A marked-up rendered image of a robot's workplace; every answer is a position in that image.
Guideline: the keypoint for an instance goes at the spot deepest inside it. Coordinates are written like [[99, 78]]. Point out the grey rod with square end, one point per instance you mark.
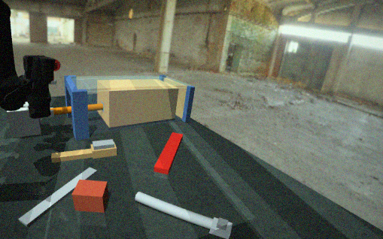
[[219, 227]]

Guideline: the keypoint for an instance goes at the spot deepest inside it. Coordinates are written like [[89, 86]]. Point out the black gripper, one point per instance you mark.
[[47, 109]]

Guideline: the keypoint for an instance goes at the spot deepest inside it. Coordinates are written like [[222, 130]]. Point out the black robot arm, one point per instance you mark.
[[14, 90]]

